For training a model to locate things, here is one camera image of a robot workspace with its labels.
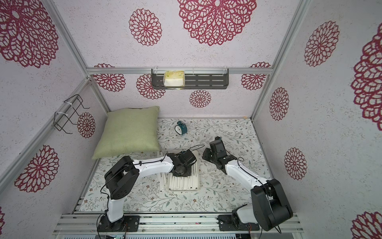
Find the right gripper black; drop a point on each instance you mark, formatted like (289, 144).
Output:
(215, 158)

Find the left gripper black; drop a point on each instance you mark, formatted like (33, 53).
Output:
(188, 174)

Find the straw pile short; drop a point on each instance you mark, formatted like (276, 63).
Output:
(186, 183)

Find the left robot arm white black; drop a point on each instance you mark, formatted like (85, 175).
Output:
(121, 178)

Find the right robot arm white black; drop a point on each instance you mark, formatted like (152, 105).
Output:
(269, 205)

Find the white storage tray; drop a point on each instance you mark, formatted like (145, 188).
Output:
(196, 153)

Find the wrapped straw left pile edge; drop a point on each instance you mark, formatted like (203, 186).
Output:
(162, 181)

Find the teal alarm clock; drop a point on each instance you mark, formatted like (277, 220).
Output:
(181, 128)

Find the green pillow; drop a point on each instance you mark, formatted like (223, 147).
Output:
(129, 131)

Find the yellow sponge block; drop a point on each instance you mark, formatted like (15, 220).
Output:
(174, 79)

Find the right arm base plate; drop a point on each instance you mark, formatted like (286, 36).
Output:
(232, 223)

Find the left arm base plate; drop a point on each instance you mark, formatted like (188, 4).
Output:
(125, 224)

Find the dark metal wall shelf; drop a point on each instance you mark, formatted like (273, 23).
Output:
(193, 81)

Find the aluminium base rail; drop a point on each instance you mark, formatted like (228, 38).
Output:
(169, 225)

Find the black wire wall rack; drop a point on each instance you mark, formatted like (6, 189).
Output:
(61, 119)

